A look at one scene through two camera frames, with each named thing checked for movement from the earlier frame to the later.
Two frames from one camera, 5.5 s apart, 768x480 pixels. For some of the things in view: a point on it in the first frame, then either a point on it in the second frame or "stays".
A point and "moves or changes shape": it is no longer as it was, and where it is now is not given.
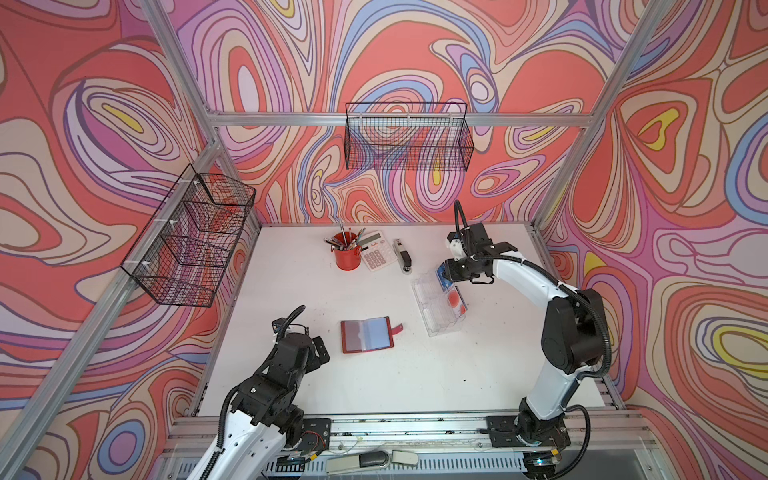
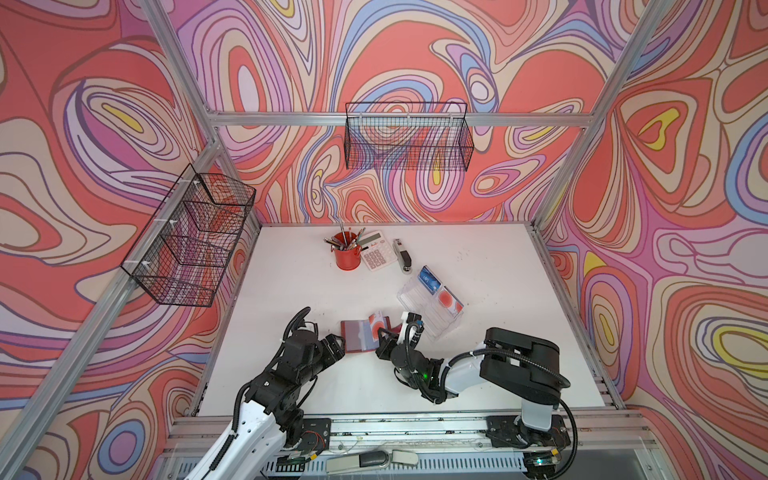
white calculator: [379, 253] stays
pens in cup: [343, 243] stays
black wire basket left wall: [183, 256] stays
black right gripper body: [464, 269] → [389, 349]
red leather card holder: [373, 333] stays
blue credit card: [445, 281] → [429, 280]
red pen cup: [347, 251] stays
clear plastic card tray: [433, 305] moves or changes shape
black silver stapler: [404, 259] stays
